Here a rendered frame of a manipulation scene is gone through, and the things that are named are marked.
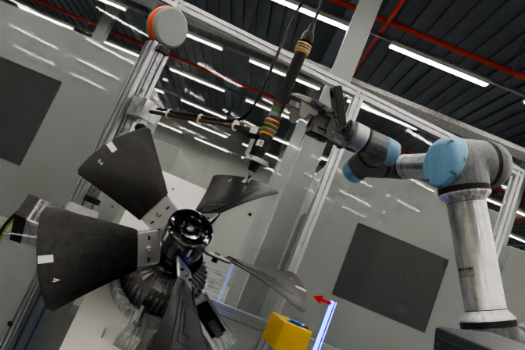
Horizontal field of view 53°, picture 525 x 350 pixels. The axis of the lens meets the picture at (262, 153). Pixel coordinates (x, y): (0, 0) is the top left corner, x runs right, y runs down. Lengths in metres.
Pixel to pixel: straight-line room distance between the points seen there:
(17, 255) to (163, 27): 0.99
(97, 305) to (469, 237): 0.93
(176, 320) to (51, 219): 0.36
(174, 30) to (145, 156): 0.72
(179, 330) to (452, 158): 0.71
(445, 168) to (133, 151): 0.81
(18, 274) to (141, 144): 0.85
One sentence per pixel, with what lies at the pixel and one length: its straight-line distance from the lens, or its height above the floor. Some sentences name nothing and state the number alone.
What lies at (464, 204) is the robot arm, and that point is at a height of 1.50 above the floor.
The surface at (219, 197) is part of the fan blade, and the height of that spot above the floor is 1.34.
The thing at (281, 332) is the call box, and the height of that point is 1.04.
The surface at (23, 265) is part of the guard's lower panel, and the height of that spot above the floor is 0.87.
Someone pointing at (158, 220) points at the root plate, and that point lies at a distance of 1.41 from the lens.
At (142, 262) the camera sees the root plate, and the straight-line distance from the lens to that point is 1.35.
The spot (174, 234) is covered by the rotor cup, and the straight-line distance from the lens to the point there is 1.30.
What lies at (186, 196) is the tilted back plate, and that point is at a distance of 1.78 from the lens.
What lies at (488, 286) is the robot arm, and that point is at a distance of 1.24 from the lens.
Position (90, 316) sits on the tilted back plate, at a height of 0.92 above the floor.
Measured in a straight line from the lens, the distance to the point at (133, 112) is 1.89.
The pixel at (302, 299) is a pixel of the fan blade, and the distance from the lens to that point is 1.39.
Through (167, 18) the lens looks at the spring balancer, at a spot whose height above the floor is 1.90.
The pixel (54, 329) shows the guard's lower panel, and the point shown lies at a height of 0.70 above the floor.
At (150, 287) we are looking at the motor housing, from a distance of 1.41.
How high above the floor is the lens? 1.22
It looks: 10 degrees up
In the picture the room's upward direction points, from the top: 23 degrees clockwise
